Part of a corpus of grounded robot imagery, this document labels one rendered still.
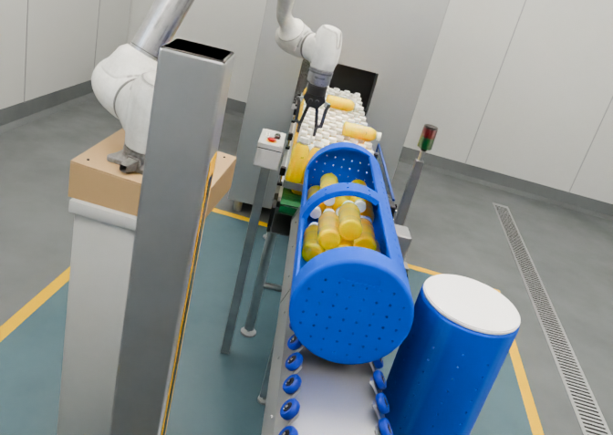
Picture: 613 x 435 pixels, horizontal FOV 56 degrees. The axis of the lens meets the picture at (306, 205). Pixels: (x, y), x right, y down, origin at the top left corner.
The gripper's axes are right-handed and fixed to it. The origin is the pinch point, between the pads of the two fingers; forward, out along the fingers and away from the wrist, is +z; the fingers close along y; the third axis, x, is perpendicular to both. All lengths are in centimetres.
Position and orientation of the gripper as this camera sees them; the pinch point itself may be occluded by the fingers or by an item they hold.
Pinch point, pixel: (306, 134)
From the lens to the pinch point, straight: 223.7
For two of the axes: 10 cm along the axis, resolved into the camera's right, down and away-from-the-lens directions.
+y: 9.7, 2.3, 0.6
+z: -2.3, 8.9, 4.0
